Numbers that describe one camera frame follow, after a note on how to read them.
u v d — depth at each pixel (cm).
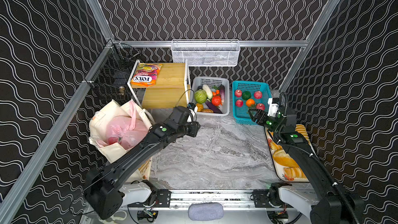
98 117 75
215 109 106
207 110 100
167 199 74
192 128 67
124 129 78
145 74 78
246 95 112
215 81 117
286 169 82
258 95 113
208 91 112
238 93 113
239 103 109
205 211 69
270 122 67
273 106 70
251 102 107
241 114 106
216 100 106
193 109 69
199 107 104
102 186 38
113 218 69
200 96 103
